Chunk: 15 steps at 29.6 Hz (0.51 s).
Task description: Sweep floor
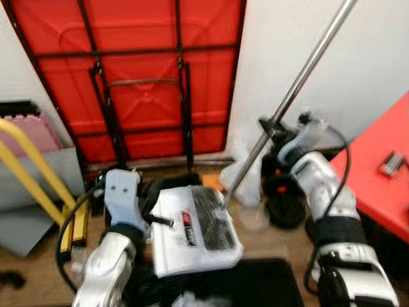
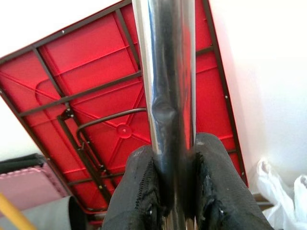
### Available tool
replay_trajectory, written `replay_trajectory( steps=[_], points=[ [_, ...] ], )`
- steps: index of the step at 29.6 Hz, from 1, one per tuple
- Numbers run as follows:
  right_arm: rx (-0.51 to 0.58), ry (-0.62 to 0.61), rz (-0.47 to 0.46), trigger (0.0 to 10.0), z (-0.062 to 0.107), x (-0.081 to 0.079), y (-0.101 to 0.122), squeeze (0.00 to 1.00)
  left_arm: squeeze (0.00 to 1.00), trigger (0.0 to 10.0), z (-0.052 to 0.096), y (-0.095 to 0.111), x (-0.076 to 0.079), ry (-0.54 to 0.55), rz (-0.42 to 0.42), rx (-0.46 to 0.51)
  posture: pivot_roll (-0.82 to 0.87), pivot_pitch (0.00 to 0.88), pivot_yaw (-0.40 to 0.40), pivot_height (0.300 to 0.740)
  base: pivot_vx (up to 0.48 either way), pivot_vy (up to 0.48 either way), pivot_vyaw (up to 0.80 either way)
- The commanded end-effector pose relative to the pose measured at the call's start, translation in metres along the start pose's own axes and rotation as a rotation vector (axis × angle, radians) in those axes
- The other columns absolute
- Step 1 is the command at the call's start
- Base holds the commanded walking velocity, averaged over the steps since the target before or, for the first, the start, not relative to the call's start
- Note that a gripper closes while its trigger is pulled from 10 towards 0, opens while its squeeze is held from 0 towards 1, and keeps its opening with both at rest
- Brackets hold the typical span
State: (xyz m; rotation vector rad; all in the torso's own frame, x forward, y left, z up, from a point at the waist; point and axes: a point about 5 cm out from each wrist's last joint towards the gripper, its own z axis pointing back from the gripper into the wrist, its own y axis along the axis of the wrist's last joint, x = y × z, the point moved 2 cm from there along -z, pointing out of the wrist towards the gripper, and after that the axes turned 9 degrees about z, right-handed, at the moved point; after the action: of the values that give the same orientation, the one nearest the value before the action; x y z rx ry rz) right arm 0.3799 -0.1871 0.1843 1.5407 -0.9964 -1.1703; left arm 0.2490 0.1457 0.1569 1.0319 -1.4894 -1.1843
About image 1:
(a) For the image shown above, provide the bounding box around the pink foam mat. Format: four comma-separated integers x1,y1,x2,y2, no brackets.
0,115,66,155

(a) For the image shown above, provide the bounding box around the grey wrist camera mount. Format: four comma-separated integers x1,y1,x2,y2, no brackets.
279,117,327,169
104,169,143,229

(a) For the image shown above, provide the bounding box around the yellow metal rack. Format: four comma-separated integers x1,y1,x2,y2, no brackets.
0,118,90,249

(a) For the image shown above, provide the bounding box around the black foam mat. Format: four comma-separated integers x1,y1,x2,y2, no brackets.
0,100,41,120

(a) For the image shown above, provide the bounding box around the grey folded mat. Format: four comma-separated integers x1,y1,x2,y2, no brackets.
0,146,85,258

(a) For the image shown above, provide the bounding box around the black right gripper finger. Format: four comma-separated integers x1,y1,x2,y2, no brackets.
258,117,289,139

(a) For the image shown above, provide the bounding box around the red folded table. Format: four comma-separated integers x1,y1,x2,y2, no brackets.
3,0,247,167

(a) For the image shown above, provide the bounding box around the clear plastic bag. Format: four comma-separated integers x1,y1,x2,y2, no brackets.
220,136,274,210

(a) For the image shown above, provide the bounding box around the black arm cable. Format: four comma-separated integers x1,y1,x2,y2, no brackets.
321,123,353,207
56,184,108,296

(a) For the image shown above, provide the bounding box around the small silver black object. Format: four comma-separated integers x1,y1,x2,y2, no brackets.
377,152,407,178

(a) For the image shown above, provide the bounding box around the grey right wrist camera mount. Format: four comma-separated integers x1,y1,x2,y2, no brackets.
279,117,327,169

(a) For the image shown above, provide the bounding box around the silver metal pole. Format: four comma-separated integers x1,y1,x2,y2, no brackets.
220,0,359,209

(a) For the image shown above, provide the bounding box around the small black floor object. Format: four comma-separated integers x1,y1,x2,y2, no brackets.
0,271,27,290

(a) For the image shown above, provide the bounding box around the black round object red dot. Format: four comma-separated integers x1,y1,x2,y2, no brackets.
265,171,309,230

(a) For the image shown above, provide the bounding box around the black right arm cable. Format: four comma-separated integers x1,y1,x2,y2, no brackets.
321,123,353,207

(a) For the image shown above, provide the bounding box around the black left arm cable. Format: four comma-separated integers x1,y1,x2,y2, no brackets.
56,184,108,296

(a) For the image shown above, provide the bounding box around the small orange item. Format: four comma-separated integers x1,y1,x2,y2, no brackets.
203,173,224,192

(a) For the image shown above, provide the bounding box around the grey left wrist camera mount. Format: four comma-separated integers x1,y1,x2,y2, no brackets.
104,169,143,229

